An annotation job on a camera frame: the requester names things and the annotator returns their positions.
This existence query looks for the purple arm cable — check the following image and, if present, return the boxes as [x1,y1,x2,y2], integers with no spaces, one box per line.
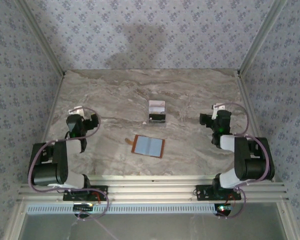
[27,106,111,221]
[216,102,271,221]

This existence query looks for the grey metal panel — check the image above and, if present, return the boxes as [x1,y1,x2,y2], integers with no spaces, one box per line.
[17,212,291,240]

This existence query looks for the thin red wire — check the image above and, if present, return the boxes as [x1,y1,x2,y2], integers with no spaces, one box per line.
[226,192,238,207]
[89,189,104,205]

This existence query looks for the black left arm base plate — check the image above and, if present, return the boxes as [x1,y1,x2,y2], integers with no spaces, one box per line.
[62,185,109,202]

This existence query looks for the small controller circuit board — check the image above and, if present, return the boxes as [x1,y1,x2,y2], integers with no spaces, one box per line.
[73,203,94,213]
[214,203,234,216]

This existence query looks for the brown leather card holder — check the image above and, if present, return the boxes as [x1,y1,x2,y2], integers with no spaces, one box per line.
[124,134,166,159]

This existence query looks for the clear acrylic card stand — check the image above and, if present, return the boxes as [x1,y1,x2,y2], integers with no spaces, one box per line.
[142,99,169,127]

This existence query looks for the thin white cable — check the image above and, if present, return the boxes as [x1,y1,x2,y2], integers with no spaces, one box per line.
[93,218,118,240]

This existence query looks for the aluminium front frame rails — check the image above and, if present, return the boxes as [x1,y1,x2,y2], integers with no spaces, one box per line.
[16,174,290,203]

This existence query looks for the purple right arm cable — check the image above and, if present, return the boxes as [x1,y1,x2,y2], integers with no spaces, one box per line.
[216,102,271,221]

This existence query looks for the aluminium side rail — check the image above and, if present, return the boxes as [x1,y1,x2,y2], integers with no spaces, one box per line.
[236,71,276,182]
[28,73,66,185]

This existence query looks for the aluminium corner post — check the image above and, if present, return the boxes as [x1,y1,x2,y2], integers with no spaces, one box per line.
[239,0,289,75]
[14,0,66,76]

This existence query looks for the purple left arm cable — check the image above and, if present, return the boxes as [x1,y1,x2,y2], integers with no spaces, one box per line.
[27,106,111,221]

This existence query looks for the slotted grey cable duct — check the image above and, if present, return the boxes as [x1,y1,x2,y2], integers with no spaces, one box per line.
[26,202,217,215]

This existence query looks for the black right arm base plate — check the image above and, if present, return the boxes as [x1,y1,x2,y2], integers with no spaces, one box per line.
[195,184,242,201]

